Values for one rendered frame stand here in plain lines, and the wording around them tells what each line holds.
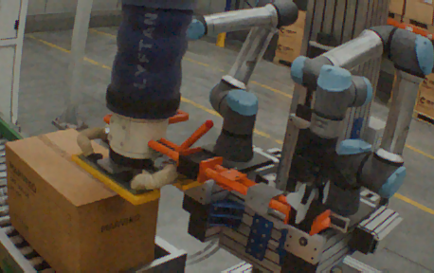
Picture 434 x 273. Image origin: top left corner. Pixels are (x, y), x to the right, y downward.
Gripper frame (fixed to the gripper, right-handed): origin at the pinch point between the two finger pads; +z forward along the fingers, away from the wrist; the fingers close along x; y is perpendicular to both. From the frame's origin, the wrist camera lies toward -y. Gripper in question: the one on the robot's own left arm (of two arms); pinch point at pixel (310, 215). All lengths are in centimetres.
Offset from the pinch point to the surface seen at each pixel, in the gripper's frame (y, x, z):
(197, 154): 37.1, 0.2, -1.6
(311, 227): -2.7, 3.4, 0.9
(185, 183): 44.2, -4.8, 11.1
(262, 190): 14.1, 1.5, -1.5
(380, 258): 24, -209, 119
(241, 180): 22.1, -0.2, -0.3
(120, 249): 69, -2, 50
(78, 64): 346, -164, 55
